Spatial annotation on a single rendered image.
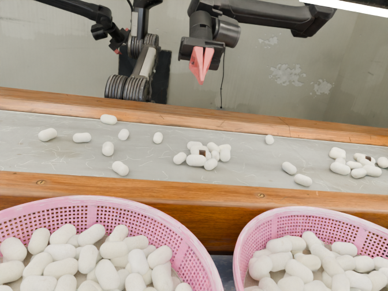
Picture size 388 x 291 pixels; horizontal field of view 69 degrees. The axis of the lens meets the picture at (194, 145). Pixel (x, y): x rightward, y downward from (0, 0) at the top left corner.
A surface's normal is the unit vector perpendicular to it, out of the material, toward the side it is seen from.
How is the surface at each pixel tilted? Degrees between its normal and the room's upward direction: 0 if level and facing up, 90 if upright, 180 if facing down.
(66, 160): 0
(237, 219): 90
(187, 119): 45
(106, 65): 90
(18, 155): 0
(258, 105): 90
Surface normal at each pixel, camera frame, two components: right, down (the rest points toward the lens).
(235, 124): 0.18, -0.36
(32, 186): 0.14, -0.91
